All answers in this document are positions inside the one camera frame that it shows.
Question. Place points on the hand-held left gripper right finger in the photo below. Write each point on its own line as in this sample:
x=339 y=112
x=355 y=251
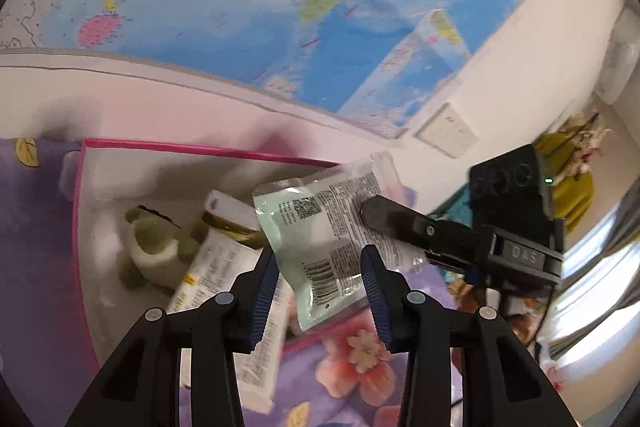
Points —
x=375 y=302

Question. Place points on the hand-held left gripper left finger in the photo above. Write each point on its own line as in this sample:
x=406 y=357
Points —
x=262 y=302

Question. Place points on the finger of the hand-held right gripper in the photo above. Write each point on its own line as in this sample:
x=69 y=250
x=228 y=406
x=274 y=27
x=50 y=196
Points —
x=465 y=272
x=400 y=222

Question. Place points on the white squeeze tube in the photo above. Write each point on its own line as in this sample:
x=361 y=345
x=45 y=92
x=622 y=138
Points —
x=215 y=267

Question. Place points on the clear printed plastic bag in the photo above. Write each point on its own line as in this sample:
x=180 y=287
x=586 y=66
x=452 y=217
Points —
x=255 y=372

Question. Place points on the green white packet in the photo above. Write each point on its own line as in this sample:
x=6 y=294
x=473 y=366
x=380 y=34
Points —
x=320 y=227

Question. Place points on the white bottle brown print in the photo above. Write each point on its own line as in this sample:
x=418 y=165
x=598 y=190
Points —
x=225 y=209

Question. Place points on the green plush toy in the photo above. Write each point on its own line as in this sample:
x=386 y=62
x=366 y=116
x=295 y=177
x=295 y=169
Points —
x=150 y=247

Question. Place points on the pink cardboard box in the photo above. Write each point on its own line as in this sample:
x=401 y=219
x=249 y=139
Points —
x=150 y=177

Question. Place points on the yellow soft toy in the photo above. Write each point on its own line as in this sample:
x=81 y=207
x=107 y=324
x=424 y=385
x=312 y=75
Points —
x=570 y=192

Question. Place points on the cream soft toy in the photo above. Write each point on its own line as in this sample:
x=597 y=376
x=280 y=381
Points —
x=585 y=142

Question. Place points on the grey white curtain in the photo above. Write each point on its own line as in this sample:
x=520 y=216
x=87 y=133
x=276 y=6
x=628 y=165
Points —
x=615 y=227

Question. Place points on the white bulky object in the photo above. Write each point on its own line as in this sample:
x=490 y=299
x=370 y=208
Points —
x=620 y=57

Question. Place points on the purple floral bedsheet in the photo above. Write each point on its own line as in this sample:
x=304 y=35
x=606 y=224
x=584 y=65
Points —
x=40 y=257

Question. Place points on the white wall socket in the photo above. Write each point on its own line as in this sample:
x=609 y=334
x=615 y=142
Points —
x=447 y=129

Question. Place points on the colourful wall map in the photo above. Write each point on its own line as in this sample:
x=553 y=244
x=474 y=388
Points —
x=250 y=7

